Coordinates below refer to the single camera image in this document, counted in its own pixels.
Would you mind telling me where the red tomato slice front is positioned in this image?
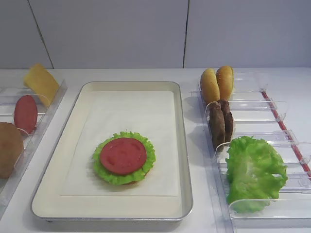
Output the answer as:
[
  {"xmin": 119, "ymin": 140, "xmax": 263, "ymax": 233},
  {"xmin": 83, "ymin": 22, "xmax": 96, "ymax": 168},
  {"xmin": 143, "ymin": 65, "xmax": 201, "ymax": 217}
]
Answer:
[{"xmin": 100, "ymin": 138, "xmax": 147, "ymax": 175}]

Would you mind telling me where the red tomato slice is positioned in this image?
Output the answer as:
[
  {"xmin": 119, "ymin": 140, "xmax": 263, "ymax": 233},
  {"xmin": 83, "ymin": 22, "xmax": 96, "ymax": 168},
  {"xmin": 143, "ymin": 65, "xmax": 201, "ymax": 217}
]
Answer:
[
  {"xmin": 14, "ymin": 95, "xmax": 38, "ymax": 134},
  {"xmin": 100, "ymin": 138, "xmax": 147, "ymax": 175}
]

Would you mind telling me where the brown meat patty front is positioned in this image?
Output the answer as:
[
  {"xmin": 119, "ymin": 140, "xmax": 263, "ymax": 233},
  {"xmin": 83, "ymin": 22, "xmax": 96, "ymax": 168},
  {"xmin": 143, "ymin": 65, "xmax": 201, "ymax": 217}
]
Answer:
[{"xmin": 209, "ymin": 102, "xmax": 225, "ymax": 149}]

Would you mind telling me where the brown meat patty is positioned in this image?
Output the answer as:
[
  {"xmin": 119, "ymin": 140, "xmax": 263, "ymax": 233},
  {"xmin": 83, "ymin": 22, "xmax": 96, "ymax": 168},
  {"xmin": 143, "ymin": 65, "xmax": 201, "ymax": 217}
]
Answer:
[
  {"xmin": 218, "ymin": 99, "xmax": 234, "ymax": 142},
  {"xmin": 209, "ymin": 102, "xmax": 225, "ymax": 149}
]

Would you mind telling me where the bottom bun under lettuce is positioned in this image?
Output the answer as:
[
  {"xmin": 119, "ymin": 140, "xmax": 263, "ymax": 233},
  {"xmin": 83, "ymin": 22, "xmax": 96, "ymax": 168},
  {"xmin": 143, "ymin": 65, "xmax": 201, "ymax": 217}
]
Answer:
[{"xmin": 121, "ymin": 170, "xmax": 149, "ymax": 185}]

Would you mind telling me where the brown meat patty rear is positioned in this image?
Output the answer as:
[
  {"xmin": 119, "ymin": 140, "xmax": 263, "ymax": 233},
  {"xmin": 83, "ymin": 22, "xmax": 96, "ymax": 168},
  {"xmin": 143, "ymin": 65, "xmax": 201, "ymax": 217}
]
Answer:
[{"xmin": 218, "ymin": 99, "xmax": 234, "ymax": 142}]

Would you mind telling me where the green lettuce leaf on tray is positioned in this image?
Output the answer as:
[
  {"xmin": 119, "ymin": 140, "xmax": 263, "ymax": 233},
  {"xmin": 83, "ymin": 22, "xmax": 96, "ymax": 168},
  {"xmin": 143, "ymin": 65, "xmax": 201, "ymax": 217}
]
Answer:
[{"xmin": 92, "ymin": 132, "xmax": 156, "ymax": 185}]

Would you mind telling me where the green lettuce leaf in rack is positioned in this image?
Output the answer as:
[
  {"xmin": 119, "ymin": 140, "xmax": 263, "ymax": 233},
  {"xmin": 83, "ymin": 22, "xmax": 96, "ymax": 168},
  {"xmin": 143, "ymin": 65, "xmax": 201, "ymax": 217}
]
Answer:
[{"xmin": 226, "ymin": 136, "xmax": 288, "ymax": 214}]

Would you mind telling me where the yellow cheese slice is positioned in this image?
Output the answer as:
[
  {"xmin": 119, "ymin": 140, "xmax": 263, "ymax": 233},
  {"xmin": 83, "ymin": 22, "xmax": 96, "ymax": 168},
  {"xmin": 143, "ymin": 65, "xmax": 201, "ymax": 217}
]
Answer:
[{"xmin": 23, "ymin": 63, "xmax": 59, "ymax": 108}]

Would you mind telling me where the red tomato slice rear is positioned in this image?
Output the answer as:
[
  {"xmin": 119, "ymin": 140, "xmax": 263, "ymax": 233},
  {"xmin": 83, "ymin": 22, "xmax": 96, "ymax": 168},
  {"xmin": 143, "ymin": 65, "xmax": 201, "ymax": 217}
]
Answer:
[{"xmin": 14, "ymin": 95, "xmax": 38, "ymax": 134}]

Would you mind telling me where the white paper tray liner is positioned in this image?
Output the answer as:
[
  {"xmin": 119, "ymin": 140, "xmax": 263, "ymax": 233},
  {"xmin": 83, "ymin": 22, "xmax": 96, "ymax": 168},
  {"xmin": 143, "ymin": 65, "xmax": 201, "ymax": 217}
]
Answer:
[{"xmin": 61, "ymin": 91, "xmax": 179, "ymax": 196}]

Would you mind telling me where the golden bun half left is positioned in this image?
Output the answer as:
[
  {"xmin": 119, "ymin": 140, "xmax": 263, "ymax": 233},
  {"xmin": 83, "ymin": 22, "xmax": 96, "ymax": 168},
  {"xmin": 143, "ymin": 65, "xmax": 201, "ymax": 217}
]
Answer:
[{"xmin": 200, "ymin": 68, "xmax": 220, "ymax": 104}]

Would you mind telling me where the golden bun half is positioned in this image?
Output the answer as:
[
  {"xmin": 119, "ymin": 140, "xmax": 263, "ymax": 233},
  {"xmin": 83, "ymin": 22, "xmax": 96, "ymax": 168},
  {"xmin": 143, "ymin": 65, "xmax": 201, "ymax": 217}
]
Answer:
[
  {"xmin": 200, "ymin": 68, "xmax": 220, "ymax": 104},
  {"xmin": 216, "ymin": 66, "xmax": 234, "ymax": 100}
]

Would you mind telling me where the golden bun half right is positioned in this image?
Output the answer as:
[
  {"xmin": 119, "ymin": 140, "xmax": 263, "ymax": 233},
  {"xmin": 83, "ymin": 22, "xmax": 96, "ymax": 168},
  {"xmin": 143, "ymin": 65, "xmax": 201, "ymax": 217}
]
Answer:
[{"xmin": 216, "ymin": 66, "xmax": 234, "ymax": 100}]

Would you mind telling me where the clear acrylic right rack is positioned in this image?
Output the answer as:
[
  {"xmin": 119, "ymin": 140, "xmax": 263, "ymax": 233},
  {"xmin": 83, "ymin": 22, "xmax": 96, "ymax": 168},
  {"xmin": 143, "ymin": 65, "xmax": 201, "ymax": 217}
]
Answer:
[{"xmin": 192, "ymin": 66, "xmax": 311, "ymax": 233}]

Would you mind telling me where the clear acrylic rack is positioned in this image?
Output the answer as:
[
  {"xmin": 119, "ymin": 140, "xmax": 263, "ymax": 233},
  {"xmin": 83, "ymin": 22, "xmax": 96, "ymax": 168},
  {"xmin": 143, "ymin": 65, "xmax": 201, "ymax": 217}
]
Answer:
[
  {"xmin": 0, "ymin": 69, "xmax": 67, "ymax": 215},
  {"xmin": 192, "ymin": 66, "xmax": 311, "ymax": 233}
]

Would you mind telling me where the brown bun left rack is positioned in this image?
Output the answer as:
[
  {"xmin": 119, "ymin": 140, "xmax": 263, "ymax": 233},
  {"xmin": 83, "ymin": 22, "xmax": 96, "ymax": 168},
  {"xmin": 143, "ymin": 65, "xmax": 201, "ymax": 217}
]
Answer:
[{"xmin": 0, "ymin": 122, "xmax": 23, "ymax": 179}]

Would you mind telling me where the clear acrylic left rack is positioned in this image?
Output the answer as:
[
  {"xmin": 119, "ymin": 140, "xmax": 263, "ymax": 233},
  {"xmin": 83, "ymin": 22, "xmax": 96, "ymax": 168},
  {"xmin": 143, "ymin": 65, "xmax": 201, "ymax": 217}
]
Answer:
[{"xmin": 0, "ymin": 69, "xmax": 67, "ymax": 215}]

